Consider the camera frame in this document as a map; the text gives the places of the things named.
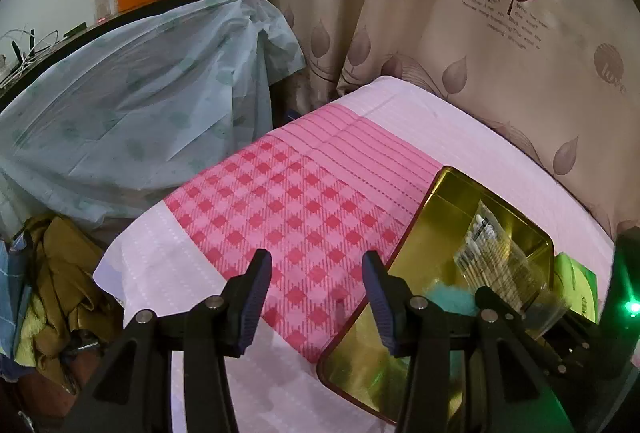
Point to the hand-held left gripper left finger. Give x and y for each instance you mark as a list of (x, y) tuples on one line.
[(252, 300)]

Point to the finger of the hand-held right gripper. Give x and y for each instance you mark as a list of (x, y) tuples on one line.
[(585, 353)]

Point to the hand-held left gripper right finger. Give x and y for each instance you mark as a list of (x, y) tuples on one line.
[(381, 310)]

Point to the green tissue pack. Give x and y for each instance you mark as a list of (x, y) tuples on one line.
[(575, 283)]

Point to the teal cloth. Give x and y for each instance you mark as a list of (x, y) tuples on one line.
[(450, 300)]

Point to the gold tin box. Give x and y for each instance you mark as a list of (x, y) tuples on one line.
[(450, 213)]

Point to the clear cotton swab packet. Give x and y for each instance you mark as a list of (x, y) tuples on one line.
[(495, 258)]

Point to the pink checked blanket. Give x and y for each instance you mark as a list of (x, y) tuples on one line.
[(300, 193)]

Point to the brown cloth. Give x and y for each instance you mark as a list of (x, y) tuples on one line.
[(70, 288)]

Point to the yellow cloth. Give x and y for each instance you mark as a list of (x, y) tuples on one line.
[(32, 328)]

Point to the pale blue plastic cover sheet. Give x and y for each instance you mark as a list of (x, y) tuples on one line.
[(125, 103)]

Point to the blue checked cloth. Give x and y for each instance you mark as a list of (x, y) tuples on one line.
[(12, 293)]

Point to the beige leaf print curtain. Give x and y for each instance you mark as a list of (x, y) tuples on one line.
[(450, 38)]

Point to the jar with black lid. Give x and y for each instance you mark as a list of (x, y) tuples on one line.
[(100, 3)]

